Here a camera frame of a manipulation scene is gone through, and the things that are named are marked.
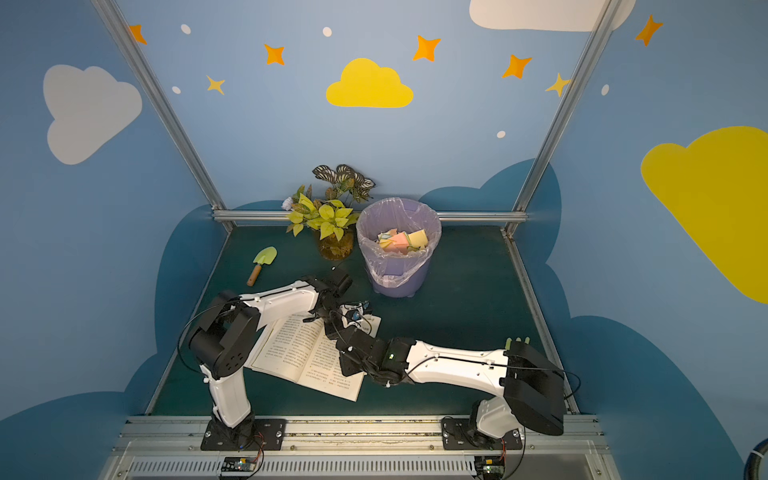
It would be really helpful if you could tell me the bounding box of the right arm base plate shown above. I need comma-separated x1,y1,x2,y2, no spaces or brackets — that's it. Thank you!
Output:
439,416,524,451

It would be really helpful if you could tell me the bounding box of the lilac bin liner bag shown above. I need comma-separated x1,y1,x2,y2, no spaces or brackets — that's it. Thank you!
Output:
356,197,443,290

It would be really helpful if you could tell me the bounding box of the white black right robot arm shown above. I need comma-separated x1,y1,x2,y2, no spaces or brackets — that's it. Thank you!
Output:
331,327,566,439

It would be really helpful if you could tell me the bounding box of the book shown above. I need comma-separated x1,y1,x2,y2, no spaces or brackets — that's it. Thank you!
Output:
246,314,364,402

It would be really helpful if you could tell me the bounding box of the aluminium front rail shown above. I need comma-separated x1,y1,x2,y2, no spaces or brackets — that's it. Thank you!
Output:
99,414,620,479

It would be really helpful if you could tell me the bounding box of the left aluminium upright post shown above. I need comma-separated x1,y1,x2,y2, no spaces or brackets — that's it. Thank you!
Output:
91,0,226,213

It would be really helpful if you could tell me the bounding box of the controller board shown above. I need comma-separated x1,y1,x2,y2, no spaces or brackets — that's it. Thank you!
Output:
220,457,261,477
474,456,506,480

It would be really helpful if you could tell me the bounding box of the purple trash bin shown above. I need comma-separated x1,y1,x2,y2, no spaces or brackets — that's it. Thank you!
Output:
356,197,443,299

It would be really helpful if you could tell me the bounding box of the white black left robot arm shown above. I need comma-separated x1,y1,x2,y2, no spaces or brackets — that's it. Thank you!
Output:
188,269,353,429

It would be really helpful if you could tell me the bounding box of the green rake wooden handle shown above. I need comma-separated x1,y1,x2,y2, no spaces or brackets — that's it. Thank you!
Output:
505,337,530,350

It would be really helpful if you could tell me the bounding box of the green trowel wooden handle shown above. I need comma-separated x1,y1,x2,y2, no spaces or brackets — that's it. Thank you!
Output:
246,246,278,287

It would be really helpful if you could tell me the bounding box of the left controller board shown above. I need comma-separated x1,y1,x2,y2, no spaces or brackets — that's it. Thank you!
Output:
220,457,261,477

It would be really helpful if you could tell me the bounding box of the right controller board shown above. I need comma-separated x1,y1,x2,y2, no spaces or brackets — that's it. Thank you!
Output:
474,456,506,480

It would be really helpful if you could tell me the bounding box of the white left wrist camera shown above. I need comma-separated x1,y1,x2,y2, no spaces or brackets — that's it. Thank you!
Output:
339,302,369,324

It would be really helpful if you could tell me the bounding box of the aluminium upright post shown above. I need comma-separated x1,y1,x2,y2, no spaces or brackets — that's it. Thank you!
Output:
504,0,624,239
91,0,226,213

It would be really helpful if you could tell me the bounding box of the glass vase with plants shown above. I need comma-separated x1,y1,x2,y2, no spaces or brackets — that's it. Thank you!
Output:
281,164,376,261

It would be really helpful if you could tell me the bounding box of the discarded sticky notes pile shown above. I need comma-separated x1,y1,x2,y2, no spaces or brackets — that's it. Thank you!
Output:
378,229,429,254

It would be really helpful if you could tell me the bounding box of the right aluminium upright post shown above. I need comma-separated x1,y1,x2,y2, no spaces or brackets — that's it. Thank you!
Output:
504,0,624,239

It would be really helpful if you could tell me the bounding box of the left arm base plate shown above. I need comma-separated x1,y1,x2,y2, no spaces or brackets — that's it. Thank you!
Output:
200,417,287,451

